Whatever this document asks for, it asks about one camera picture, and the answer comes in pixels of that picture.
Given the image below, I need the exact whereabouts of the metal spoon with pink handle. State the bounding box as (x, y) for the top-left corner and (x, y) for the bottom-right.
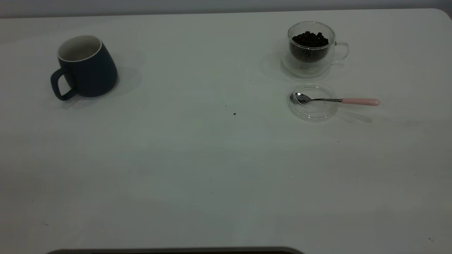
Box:
(290, 92), (381, 107)

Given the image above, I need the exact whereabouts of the dark grey-blue ceramic mug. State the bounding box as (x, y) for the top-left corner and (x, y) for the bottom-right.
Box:
(50, 35), (118, 101)

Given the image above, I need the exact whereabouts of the dark beans heap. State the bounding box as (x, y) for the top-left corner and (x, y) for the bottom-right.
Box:
(290, 31), (329, 63)

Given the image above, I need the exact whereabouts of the clear glass saucer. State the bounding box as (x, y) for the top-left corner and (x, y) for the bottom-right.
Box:
(288, 82), (339, 122)

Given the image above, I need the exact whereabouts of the clear double-wall glass cup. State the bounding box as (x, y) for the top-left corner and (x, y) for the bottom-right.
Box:
(281, 21), (350, 78)

